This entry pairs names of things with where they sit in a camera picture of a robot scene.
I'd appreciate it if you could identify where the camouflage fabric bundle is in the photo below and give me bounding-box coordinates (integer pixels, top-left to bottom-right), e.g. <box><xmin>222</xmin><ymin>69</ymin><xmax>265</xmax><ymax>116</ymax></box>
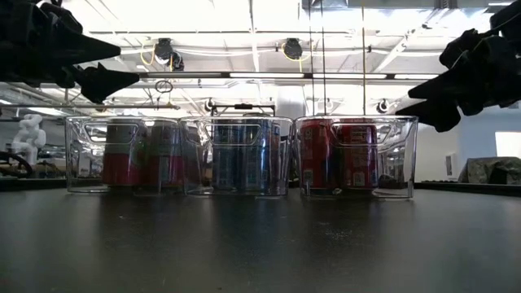
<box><xmin>458</xmin><ymin>156</ymin><xmax>521</xmax><ymax>185</ymax></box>

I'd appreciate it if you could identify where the white wall panel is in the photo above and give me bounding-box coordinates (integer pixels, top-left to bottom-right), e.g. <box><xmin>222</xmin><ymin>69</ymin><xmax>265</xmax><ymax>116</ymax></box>
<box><xmin>494</xmin><ymin>131</ymin><xmax>521</xmax><ymax>159</ymax></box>

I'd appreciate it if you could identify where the black metal rack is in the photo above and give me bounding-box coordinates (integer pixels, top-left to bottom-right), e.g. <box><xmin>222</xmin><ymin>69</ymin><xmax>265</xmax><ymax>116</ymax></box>
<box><xmin>209</xmin><ymin>103</ymin><xmax>278</xmax><ymax>118</ymax></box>

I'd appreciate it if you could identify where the blue slim energy drink can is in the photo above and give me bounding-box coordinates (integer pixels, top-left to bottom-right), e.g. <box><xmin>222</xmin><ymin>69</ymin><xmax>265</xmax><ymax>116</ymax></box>
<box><xmin>243</xmin><ymin>120</ymin><xmax>276</xmax><ymax>193</ymax></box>
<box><xmin>211</xmin><ymin>120</ymin><xmax>246</xmax><ymax>192</ymax></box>

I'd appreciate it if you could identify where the silver overhead beam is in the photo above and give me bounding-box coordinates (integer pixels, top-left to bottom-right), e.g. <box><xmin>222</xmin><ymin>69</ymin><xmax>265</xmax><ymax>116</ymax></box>
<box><xmin>0</xmin><ymin>103</ymin><xmax>180</xmax><ymax>111</ymax></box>
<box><xmin>138</xmin><ymin>72</ymin><xmax>440</xmax><ymax>81</ymax></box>

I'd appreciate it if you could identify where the white wall box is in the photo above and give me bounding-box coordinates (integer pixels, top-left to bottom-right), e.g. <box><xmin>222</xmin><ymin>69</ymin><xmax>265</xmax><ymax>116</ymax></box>
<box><xmin>444</xmin><ymin>152</ymin><xmax>459</xmax><ymax>178</ymax></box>

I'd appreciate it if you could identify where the clear plastic bin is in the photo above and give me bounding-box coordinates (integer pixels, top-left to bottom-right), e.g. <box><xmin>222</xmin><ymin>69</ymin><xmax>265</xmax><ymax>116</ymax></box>
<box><xmin>178</xmin><ymin>116</ymin><xmax>295</xmax><ymax>199</ymax></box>
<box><xmin>63</xmin><ymin>116</ymin><xmax>184</xmax><ymax>195</ymax></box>
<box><xmin>293</xmin><ymin>115</ymin><xmax>419</xmax><ymax>200</ymax></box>

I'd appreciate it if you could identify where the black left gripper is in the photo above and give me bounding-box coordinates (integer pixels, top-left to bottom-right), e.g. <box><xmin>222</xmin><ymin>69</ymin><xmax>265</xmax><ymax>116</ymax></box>
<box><xmin>0</xmin><ymin>0</ymin><xmax>141</xmax><ymax>104</ymax></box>

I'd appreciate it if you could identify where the black curved hose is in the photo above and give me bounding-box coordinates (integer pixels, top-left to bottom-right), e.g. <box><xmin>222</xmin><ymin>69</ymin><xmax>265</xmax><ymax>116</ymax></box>
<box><xmin>0</xmin><ymin>151</ymin><xmax>34</xmax><ymax>178</ymax></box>

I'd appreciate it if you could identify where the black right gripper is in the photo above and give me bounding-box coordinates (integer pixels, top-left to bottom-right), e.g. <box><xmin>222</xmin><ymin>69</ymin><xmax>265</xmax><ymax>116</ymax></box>
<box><xmin>395</xmin><ymin>28</ymin><xmax>521</xmax><ymax>133</ymax></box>

